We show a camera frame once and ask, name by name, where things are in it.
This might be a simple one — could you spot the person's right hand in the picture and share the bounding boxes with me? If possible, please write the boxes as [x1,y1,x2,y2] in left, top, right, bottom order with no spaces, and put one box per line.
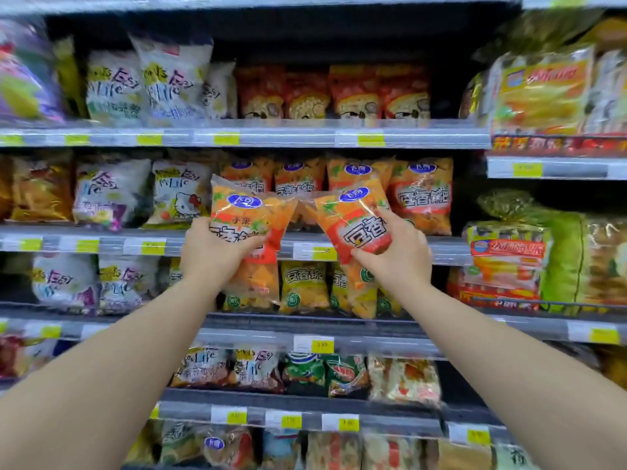
[351,210,434,294]

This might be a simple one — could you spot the person's left hand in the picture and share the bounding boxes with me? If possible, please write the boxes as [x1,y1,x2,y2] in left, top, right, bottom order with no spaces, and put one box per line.
[180,217,268,289]

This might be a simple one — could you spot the white chips bag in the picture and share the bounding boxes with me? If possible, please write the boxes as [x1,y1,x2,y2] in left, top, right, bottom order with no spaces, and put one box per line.
[86,49,148,127]
[73,159,153,232]
[144,160,214,230]

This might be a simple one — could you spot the row of yellow snack packets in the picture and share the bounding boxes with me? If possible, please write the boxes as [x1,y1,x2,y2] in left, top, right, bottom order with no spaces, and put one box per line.
[169,258,405,319]

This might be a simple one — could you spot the grey store shelving unit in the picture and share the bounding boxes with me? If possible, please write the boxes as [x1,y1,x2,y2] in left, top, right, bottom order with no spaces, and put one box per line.
[0,0,627,470]

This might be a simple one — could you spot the person's left forearm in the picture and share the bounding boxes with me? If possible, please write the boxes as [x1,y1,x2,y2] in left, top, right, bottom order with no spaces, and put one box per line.
[0,278,221,470]

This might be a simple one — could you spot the person's right forearm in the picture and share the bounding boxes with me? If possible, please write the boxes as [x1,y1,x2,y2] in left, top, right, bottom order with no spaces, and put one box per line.
[401,283,627,470]

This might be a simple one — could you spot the red yellow multipack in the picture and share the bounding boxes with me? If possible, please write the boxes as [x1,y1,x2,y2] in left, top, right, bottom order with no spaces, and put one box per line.
[446,190,555,311]

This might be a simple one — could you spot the pale prawn cracker bag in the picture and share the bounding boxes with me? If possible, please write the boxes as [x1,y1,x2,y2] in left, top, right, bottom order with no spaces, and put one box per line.
[367,356,393,402]
[387,358,443,407]

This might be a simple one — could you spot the green shrimp print bag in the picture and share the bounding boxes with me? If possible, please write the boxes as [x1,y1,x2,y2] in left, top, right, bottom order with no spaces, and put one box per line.
[325,354,371,400]

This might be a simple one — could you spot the green blue bag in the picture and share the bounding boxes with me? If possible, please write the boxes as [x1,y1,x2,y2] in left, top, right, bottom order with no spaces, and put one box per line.
[281,352,328,387]

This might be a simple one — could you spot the red panda print bag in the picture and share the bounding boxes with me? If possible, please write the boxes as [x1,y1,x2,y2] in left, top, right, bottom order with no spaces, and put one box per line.
[283,72,332,121]
[329,65,385,121]
[379,65,432,121]
[234,65,287,121]

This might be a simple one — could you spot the gold brown pack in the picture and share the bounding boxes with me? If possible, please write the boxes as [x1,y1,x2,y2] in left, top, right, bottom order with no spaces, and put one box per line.
[460,72,489,121]

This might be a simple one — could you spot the orange chip bag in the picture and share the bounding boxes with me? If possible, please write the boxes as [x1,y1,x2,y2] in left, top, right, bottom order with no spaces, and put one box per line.
[0,156,13,219]
[9,153,74,222]

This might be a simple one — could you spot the pale red noodle bag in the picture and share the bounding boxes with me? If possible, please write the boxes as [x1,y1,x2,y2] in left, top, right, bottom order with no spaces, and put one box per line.
[361,431,422,470]
[306,431,361,470]

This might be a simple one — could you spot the orange bag blue badge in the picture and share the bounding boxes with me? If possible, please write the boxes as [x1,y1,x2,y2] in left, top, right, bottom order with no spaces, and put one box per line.
[201,428,255,470]

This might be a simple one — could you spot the tan pastry pack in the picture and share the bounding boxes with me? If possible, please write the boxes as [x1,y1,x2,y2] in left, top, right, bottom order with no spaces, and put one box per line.
[426,439,493,470]

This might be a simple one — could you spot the small yellow bag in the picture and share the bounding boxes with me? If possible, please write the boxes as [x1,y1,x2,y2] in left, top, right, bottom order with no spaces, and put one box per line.
[125,425,157,468]

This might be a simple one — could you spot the assorted colourful chip bags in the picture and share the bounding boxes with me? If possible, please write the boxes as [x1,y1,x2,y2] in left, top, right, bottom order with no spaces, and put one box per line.
[0,335,74,380]

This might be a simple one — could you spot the white green pastry pack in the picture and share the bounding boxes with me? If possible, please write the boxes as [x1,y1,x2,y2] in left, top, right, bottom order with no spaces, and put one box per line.
[492,444,539,470]

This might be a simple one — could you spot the yellow white chip bag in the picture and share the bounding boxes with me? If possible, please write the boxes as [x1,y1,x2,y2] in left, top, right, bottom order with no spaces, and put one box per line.
[52,36,89,118]

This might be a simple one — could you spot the yellow brown bread bag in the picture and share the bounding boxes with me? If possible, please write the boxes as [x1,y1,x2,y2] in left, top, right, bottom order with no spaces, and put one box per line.
[600,347,627,390]

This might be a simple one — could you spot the purple chip bag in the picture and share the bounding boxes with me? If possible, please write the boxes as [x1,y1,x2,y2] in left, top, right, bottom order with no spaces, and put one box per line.
[0,19,67,125]

